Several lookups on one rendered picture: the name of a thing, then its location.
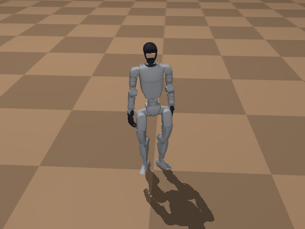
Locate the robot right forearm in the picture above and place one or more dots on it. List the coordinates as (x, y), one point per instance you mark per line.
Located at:
(131, 100)

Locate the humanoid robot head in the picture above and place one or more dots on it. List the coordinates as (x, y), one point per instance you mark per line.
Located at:
(150, 47)

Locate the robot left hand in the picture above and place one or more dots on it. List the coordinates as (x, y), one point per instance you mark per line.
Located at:
(172, 108)

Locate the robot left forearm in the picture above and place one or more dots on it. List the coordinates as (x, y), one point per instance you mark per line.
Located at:
(171, 99)

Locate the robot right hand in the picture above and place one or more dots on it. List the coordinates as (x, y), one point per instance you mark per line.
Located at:
(130, 119)

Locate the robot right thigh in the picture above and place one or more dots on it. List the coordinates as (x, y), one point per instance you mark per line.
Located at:
(141, 121)

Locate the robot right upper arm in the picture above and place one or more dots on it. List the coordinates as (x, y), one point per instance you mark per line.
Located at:
(134, 72)

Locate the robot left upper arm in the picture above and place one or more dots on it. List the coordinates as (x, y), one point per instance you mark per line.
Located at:
(168, 78)

